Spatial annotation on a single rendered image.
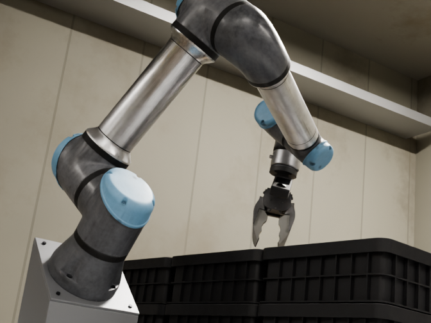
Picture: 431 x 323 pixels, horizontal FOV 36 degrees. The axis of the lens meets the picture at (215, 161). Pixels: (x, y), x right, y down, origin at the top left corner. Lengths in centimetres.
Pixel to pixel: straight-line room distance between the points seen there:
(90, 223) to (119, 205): 8
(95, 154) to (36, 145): 192
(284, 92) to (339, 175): 285
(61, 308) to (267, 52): 62
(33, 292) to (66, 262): 10
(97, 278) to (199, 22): 54
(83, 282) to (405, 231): 338
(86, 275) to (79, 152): 25
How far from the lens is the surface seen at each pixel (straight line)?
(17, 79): 334
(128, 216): 128
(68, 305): 134
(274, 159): 172
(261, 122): 163
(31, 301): 141
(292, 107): 142
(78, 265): 135
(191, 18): 135
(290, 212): 168
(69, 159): 140
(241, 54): 129
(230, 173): 371
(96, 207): 130
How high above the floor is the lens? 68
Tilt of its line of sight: 18 degrees up
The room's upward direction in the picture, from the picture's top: 7 degrees clockwise
